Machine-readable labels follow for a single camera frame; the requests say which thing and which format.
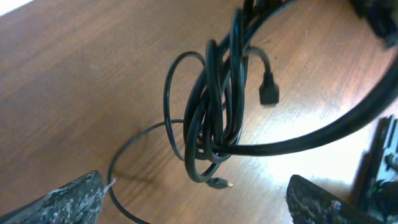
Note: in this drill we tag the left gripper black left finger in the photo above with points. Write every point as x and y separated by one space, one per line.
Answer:
79 201

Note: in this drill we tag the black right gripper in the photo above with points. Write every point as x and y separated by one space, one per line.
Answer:
381 15

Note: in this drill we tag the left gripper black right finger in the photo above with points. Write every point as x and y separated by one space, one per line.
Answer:
309 203

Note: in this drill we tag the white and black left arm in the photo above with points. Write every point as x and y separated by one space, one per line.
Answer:
375 194

